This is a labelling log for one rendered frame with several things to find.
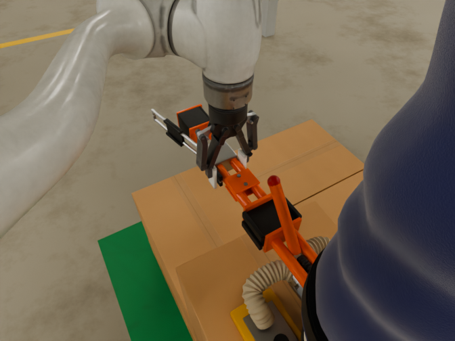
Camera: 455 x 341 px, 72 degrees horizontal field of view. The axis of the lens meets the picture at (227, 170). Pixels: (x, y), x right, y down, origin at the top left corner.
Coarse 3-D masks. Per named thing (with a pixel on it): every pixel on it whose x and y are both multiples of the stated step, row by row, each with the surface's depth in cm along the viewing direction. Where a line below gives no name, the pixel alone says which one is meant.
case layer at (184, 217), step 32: (320, 128) 163; (256, 160) 148; (288, 160) 148; (320, 160) 148; (352, 160) 148; (160, 192) 136; (192, 192) 136; (224, 192) 136; (288, 192) 136; (320, 192) 136; (160, 224) 125; (192, 224) 125; (224, 224) 125; (160, 256) 116; (192, 256) 116
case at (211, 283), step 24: (312, 216) 80; (240, 240) 76; (192, 264) 72; (216, 264) 72; (240, 264) 72; (264, 264) 72; (192, 288) 68; (216, 288) 68; (240, 288) 68; (288, 288) 68; (192, 312) 72; (216, 312) 65; (288, 312) 65; (216, 336) 62; (240, 336) 62
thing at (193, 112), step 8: (200, 104) 86; (184, 112) 84; (192, 112) 84; (200, 112) 84; (184, 120) 81; (192, 120) 81; (200, 120) 81; (208, 120) 81; (184, 128) 83; (192, 128) 79; (200, 128) 80
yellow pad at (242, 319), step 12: (276, 300) 64; (240, 312) 63; (276, 312) 62; (240, 324) 62; (252, 324) 61; (276, 324) 61; (288, 324) 61; (252, 336) 60; (264, 336) 60; (276, 336) 57; (288, 336) 60; (300, 336) 60
